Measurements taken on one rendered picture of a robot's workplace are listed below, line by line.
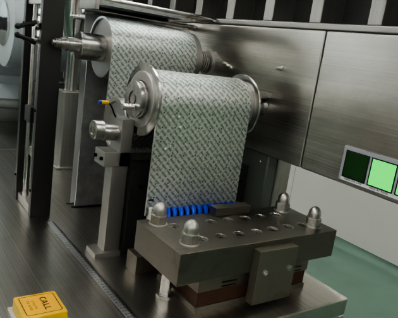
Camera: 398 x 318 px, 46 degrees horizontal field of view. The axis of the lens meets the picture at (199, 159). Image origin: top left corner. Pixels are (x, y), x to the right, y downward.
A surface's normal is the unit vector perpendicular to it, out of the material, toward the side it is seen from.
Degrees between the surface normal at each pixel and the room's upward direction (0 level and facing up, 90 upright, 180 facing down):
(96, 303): 0
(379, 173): 90
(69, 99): 90
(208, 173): 90
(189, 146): 90
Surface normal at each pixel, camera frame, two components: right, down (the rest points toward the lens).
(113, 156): 0.56, 0.26
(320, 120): -0.82, 0.01
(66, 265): 0.14, -0.97
